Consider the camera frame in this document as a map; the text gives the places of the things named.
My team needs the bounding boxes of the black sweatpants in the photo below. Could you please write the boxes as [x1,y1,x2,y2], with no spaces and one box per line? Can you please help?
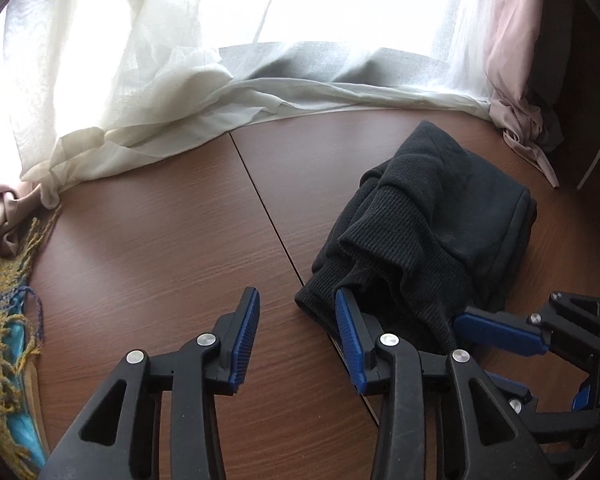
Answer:
[296,122,536,353]

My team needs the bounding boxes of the turquoise cloth under blanket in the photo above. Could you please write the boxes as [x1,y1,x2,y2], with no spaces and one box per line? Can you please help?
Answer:
[3,285,48,472]

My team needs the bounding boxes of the yellow plaid fringed blanket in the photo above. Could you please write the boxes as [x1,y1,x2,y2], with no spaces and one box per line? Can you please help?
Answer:
[0,212,58,479]

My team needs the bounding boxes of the pink left drape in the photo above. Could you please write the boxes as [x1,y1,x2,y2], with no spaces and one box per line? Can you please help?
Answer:
[0,182,41,257]

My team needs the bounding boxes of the pink drape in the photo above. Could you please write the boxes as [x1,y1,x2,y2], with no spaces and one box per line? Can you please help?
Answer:
[484,0,559,188]
[0,182,41,257]

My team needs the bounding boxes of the pink right drape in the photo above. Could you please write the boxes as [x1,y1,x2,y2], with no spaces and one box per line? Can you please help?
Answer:
[484,0,559,188]

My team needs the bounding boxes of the white sheer curtain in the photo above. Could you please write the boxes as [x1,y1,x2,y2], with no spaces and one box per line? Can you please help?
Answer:
[0,0,494,206]

